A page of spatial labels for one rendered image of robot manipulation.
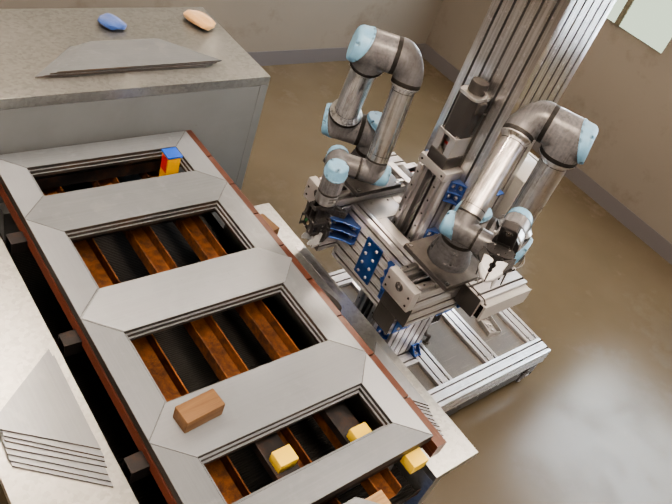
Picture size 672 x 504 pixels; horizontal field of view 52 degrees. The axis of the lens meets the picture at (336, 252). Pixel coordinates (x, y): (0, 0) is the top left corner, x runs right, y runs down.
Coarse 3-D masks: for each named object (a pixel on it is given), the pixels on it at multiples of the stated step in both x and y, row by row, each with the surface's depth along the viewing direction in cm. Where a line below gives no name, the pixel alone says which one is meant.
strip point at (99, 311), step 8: (96, 296) 204; (104, 296) 205; (96, 304) 202; (104, 304) 203; (88, 312) 199; (96, 312) 200; (104, 312) 200; (112, 312) 201; (88, 320) 197; (96, 320) 198; (104, 320) 198; (112, 320) 199; (120, 328) 198
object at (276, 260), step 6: (264, 252) 239; (270, 252) 240; (270, 258) 238; (276, 258) 239; (282, 258) 240; (276, 264) 237; (282, 264) 238; (288, 264) 239; (276, 270) 235; (282, 270) 235; (288, 270) 236; (282, 276) 233
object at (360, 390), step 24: (48, 168) 240; (72, 168) 246; (192, 168) 262; (144, 216) 236; (168, 216) 242; (72, 240) 222; (240, 240) 244; (48, 264) 209; (72, 312) 201; (192, 312) 211; (216, 312) 217; (144, 336) 203; (312, 336) 222; (360, 384) 210; (312, 408) 199; (264, 432) 189; (216, 456) 180; (168, 480) 170
